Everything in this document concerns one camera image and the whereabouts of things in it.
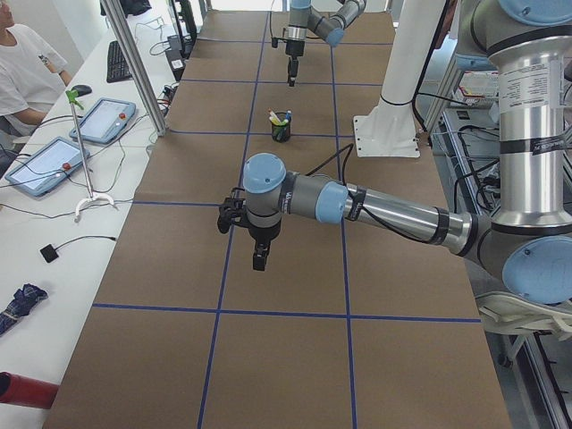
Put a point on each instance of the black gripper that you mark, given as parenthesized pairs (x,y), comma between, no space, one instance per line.
(294,48)
(263,233)

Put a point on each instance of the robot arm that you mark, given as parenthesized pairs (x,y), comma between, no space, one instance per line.
(526,243)
(304,17)

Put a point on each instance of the green highlighter pen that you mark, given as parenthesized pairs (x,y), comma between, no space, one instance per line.
(280,134)

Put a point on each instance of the black mesh pen cup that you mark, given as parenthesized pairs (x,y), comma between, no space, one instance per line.
(280,126)

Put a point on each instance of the black keyboard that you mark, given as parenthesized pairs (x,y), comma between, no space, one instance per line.
(117,68)

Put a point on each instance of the far blue teach pendant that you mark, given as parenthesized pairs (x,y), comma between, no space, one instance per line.
(104,121)

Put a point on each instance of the blue teach pendant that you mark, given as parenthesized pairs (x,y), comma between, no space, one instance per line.
(47,168)
(104,121)

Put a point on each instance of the small black puck device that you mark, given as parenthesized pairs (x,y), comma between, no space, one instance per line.
(49,253)

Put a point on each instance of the black computer mouse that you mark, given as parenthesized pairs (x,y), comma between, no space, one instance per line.
(82,89)

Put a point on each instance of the near blue teach pendant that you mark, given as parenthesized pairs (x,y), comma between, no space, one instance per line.
(47,168)

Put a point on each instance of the folded blue umbrella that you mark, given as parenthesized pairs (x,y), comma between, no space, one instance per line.
(24,299)

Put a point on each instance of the white office chair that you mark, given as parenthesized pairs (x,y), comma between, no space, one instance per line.
(508,314)

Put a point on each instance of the person in white shirt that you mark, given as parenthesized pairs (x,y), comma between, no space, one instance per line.
(33,74)

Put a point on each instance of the red cylinder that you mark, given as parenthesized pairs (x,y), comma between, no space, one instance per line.
(23,391)

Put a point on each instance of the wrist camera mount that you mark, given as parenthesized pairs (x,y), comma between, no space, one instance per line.
(232,212)
(282,37)

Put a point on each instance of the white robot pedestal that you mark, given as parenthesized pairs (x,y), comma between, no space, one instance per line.
(389,130)

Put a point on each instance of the aluminium frame post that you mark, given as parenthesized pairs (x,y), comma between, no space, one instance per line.
(121,29)

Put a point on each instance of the green handled reacher grabber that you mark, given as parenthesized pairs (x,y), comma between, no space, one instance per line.
(93,196)

